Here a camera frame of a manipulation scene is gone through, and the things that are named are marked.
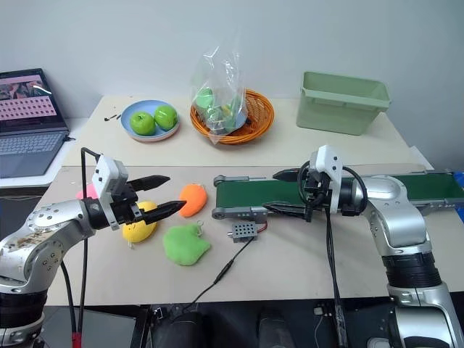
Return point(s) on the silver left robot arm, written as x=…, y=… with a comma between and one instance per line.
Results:
x=54, y=224

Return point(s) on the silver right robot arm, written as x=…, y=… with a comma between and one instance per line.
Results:
x=398, y=217

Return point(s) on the small grey control box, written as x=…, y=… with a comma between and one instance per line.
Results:
x=244, y=232

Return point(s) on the pink plush toy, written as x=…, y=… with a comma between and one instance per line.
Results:
x=88, y=192

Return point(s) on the green conveyor belt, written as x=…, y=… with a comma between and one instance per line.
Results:
x=253, y=192

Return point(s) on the blue object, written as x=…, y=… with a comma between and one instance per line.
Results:
x=459, y=214

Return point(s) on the black under-table frame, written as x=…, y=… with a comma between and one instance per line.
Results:
x=232, y=326

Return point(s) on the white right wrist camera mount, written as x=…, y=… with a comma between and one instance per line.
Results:
x=328, y=159

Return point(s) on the white side table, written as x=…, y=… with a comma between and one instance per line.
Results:
x=69, y=156

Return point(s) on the green apple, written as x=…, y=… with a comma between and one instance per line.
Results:
x=166, y=117
x=142, y=123

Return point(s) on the orange woven basket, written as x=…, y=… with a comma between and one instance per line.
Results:
x=259, y=108

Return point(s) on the pale green plastic bin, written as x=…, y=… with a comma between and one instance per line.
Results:
x=333, y=116

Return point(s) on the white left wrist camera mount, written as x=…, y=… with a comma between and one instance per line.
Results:
x=107, y=173

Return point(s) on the clear plastic bag with toys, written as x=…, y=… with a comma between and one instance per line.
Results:
x=214, y=108

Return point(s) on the orange plush toy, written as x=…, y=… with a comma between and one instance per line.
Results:
x=194, y=199

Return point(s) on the yellow plush toy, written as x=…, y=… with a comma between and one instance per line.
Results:
x=136, y=232

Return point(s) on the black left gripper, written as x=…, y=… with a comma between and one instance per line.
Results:
x=125, y=206

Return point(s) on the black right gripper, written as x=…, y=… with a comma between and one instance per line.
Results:
x=312, y=189

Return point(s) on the green plush toy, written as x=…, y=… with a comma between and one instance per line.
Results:
x=185, y=246

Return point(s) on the small black scraps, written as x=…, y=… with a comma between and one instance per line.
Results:
x=112, y=117

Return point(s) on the light blue plate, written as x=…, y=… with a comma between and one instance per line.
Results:
x=145, y=137

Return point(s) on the dark rounded shape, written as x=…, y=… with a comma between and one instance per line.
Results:
x=273, y=330

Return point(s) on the grey laptop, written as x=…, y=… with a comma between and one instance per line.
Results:
x=29, y=145

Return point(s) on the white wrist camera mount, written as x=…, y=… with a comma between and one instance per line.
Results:
x=107, y=173
x=328, y=159

